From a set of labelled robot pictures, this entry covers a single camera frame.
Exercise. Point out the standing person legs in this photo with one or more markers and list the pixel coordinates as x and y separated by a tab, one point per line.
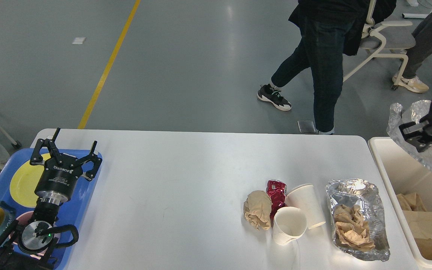
327	74

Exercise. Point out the yellow plastic plate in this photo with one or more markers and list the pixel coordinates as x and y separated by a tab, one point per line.
24	180

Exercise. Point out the left floor socket plate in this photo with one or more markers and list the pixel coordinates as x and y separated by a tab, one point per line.
306	127

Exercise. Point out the white office chair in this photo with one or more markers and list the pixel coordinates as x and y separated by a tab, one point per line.
385	40

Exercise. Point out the white plastic bin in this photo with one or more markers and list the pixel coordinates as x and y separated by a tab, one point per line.
402	174

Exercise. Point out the crumpled brown paper ball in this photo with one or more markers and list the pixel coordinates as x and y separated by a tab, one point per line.
257	209

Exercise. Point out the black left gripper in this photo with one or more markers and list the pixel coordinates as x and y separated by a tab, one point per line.
58	180

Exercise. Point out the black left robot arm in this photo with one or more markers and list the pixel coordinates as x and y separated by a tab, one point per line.
40	233

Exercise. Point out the black jacket on chair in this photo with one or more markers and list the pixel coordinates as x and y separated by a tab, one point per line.
354	37

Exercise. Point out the white paper cup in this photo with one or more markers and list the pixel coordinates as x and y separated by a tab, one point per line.
305	198
290	223

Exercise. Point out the crushed red can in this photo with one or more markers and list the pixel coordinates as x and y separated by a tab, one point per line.
276	191

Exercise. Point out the foil bag with paper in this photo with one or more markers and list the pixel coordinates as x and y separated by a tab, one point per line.
358	219

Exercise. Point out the aluminium foil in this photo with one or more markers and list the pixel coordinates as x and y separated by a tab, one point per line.
398	116

